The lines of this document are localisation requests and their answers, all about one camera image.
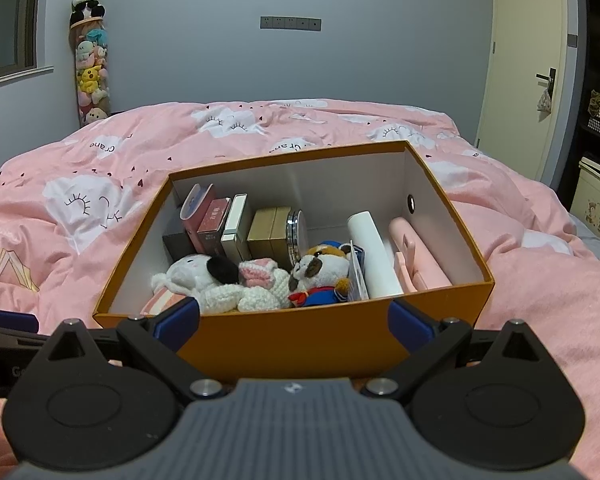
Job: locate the brown and white plush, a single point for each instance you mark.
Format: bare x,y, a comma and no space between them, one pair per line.
320,270

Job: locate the pink printed blanket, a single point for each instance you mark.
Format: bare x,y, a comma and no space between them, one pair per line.
80,170

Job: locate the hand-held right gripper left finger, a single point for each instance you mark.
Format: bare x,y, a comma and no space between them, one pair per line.
175,322

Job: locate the small hanging pouch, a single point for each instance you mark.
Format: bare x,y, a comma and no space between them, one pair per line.
544,101

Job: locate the dark grey box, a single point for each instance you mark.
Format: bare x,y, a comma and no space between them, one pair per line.
177,247

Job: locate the cream door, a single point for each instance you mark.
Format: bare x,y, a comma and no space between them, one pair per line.
520,35

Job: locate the white box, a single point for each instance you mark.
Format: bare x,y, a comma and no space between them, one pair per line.
236,225

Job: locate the white dog plush striped cup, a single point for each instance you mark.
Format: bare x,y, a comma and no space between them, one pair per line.
190,275

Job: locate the wall socket strip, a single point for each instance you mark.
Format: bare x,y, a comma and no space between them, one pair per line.
290,23

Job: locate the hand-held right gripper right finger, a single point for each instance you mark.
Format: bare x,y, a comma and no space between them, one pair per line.
410,322

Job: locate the dark shelf unit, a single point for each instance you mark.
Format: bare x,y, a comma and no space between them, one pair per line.
580,110

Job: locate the round silver tin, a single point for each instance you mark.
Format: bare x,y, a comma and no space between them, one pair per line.
297,235

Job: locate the cream cabinet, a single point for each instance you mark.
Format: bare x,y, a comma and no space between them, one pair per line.
595,205

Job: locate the gold box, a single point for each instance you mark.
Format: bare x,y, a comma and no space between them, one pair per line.
261,232
282,232

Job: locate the white tube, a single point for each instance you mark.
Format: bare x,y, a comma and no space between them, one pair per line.
375,255

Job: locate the window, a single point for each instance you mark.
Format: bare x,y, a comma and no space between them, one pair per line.
5,15

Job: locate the maroon box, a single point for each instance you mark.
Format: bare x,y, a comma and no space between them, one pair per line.
212,225

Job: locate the blue white packaged card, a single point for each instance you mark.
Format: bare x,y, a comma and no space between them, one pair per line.
358,275

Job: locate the clear tube of plush toys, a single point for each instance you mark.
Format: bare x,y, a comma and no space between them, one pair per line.
92,80

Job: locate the white pink crochet bunny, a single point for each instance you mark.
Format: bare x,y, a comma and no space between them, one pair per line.
260,285

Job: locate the pink case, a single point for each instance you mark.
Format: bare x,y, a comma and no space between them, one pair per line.
420,245

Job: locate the pink blue card pouch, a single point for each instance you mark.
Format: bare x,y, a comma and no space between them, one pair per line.
196,205

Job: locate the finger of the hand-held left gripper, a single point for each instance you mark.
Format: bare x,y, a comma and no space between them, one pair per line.
10,321
10,337

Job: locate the panda plush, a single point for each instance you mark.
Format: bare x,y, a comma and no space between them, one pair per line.
87,2

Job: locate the orange cardboard box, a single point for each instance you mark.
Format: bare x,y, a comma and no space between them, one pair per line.
290,340

